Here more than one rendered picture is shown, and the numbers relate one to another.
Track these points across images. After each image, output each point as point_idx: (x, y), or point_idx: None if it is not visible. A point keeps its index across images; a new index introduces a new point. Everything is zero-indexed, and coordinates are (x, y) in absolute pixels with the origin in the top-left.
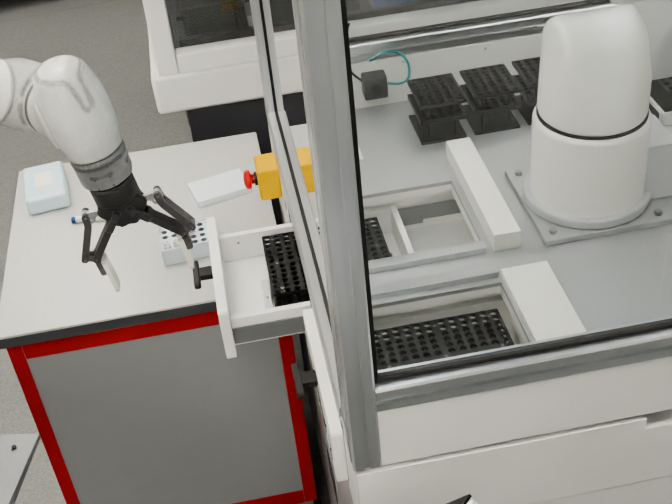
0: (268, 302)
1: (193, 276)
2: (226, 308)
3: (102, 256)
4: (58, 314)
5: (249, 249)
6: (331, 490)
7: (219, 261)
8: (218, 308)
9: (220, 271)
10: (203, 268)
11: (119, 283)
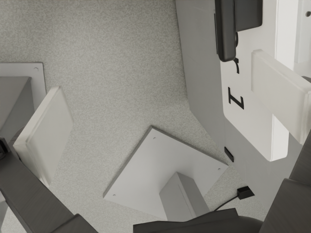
0: (306, 27)
1: (222, 32)
2: (286, 153)
3: (28, 168)
4: None
5: None
6: None
7: (295, 11)
8: (274, 154)
9: (292, 50)
10: (245, 3)
11: (66, 103)
